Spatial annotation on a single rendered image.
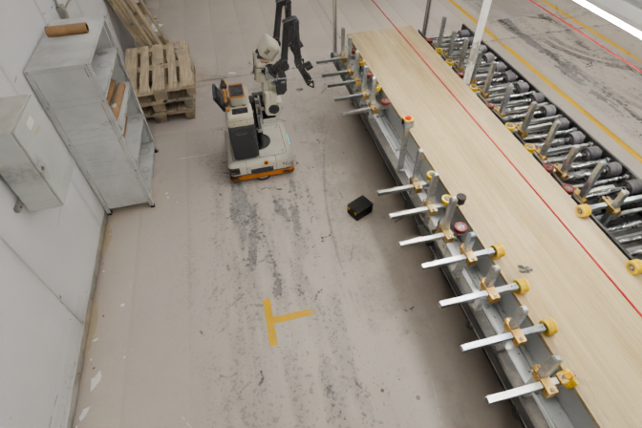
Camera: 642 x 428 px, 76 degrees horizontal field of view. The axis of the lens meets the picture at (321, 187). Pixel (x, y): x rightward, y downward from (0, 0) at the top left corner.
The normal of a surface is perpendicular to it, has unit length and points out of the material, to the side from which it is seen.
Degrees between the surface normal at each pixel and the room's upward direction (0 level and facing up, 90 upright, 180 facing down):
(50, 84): 90
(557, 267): 0
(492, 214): 0
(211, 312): 0
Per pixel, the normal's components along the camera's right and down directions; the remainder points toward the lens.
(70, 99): 0.23, 0.69
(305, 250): -0.02, -0.70
